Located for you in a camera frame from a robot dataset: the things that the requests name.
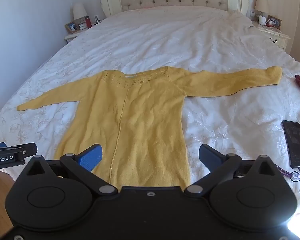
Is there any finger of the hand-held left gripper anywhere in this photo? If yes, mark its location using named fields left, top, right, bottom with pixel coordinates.
left=0, top=142, right=38, bottom=162

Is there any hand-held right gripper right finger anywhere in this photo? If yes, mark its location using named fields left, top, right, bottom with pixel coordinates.
left=184, top=144, right=282, bottom=197

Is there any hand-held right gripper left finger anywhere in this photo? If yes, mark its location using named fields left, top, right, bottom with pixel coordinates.
left=22, top=144, right=118, bottom=197

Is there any yellow knit sweater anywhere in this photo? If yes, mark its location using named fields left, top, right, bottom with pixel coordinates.
left=17, top=66, right=283, bottom=188

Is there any black smartphone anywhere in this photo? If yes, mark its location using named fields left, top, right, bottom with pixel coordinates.
left=281, top=120, right=300, bottom=169

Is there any cream nightstand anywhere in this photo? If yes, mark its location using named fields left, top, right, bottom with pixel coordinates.
left=252, top=20, right=291, bottom=52
left=63, top=22, right=106, bottom=44

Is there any white floral bedspread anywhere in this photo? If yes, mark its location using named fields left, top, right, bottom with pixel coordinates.
left=0, top=5, right=300, bottom=217

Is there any cream bedside lamp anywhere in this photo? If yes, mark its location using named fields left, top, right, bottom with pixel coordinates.
left=72, top=2, right=88, bottom=23
left=254, top=0, right=269, bottom=18

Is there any purple phone lanyard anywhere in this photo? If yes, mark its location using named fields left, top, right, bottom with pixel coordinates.
left=274, top=164, right=300, bottom=182

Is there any wooden picture frame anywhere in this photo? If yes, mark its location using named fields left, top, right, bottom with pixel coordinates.
left=65, top=21, right=79, bottom=34
left=266, top=15, right=282, bottom=30

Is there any white charging cable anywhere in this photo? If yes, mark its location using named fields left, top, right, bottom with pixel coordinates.
left=264, top=19, right=281, bottom=41

